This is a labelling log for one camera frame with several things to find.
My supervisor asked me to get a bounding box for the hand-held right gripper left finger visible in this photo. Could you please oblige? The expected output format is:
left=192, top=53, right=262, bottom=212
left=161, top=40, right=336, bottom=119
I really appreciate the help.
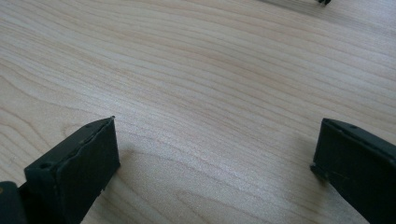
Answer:
left=18, top=116, right=121, bottom=224

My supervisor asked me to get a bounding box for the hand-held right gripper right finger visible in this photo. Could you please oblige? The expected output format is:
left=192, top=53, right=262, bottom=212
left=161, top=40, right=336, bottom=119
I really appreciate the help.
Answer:
left=309, top=118, right=396, bottom=224

